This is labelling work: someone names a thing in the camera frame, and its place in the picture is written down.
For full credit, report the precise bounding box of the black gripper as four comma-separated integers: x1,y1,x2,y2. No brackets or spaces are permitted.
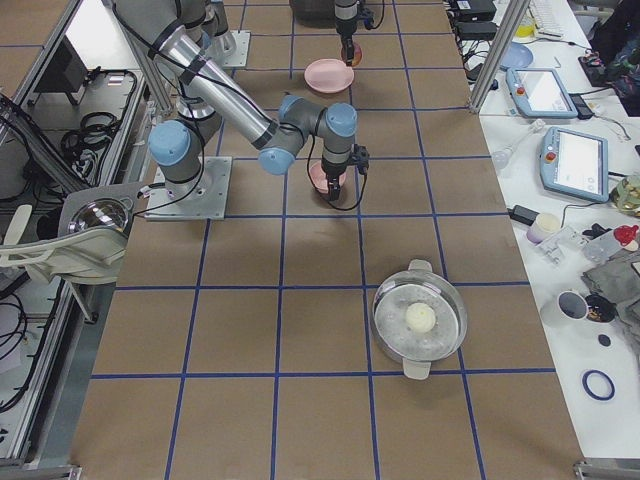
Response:
334,0,359,66
322,162,347,201

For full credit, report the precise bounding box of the red apple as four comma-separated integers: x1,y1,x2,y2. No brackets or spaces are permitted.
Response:
349,43,363,67

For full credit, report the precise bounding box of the pink bowl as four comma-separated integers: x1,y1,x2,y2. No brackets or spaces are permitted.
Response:
308,161,329,198

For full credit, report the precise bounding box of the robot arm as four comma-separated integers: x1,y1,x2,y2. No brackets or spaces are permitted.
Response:
201,1,362,66
112,1,369,200

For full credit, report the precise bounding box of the pink plate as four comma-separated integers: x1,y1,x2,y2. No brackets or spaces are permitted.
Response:
304,58,355,94

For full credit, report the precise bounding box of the light blue plate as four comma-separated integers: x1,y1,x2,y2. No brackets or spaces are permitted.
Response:
500,42,534,71

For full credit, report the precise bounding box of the grey chair with bowl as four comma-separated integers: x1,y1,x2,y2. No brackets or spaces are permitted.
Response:
1,182,143,324

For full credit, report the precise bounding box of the dark grey rice cooker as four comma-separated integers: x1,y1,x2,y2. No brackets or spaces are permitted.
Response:
289,0,335,22

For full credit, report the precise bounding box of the steel pot with bun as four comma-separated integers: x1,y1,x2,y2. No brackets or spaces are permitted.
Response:
370,259,468,380

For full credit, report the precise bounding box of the white bun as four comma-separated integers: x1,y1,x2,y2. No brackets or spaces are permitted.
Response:
405,302,436,333

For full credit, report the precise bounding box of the light bulb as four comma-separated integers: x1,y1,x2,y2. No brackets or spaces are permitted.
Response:
491,145,517,171

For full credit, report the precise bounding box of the black power adapter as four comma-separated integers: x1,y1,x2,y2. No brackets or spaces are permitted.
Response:
507,205,539,227

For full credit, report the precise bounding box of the blue teach pendant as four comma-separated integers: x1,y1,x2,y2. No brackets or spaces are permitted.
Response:
505,68,578,119
539,127,609,203

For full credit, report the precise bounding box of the white mug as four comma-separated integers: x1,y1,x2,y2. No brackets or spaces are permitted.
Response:
540,290,589,328

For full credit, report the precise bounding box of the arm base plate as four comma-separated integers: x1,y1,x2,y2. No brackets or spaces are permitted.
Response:
143,156,232,221
206,30,251,69

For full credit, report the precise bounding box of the aluminium frame post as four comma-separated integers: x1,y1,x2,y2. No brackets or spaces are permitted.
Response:
468,0,530,114

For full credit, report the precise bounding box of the blue rubber ring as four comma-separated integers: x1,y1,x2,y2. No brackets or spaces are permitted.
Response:
581,369,616,401

